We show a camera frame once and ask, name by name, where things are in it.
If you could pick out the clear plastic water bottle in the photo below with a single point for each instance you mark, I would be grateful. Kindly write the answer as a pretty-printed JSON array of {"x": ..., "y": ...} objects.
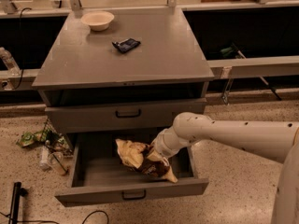
[{"x": 9, "y": 62}]

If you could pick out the closed grey upper drawer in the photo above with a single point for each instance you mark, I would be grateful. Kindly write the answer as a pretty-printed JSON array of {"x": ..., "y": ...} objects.
[{"x": 110, "y": 117}]

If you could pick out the white bottle on floor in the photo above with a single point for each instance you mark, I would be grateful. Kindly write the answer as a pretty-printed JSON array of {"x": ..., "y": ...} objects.
[{"x": 44, "y": 158}]

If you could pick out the grey drawer cabinet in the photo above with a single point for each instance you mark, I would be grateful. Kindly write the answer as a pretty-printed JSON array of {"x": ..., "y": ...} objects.
[{"x": 168, "y": 54}]

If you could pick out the beige paper bowl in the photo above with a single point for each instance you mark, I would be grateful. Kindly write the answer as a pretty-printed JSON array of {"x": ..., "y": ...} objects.
[{"x": 97, "y": 21}]

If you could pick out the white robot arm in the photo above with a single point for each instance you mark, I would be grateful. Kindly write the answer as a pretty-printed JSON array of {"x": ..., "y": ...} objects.
[{"x": 276, "y": 140}]

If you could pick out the green object behind rail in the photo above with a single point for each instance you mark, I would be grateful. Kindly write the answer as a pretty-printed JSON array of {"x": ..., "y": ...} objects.
[{"x": 232, "y": 52}]

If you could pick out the open grey bottom drawer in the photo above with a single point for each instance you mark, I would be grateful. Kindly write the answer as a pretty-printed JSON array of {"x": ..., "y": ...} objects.
[{"x": 98, "y": 175}]

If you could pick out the brown chip bag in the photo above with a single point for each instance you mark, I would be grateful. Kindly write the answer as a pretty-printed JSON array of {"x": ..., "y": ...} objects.
[{"x": 134, "y": 156}]

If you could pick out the dark blue snack wrapper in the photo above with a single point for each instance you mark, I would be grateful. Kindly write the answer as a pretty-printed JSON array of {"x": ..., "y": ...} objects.
[{"x": 126, "y": 45}]

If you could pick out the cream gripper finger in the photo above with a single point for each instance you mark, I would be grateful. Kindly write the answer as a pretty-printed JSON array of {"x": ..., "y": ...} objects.
[{"x": 155, "y": 156}]

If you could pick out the green snack bag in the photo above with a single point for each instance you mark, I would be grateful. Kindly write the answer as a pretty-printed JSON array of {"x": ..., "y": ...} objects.
[{"x": 28, "y": 138}]

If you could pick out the grey metal rail frame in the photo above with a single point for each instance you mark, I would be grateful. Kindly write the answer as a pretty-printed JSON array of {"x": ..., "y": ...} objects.
[{"x": 266, "y": 35}]

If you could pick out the black stand on floor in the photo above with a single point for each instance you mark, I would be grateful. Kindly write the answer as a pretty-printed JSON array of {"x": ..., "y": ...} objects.
[{"x": 18, "y": 192}]

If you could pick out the clear plastic cup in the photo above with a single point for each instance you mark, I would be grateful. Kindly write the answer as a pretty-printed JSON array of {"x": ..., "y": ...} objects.
[{"x": 56, "y": 162}]

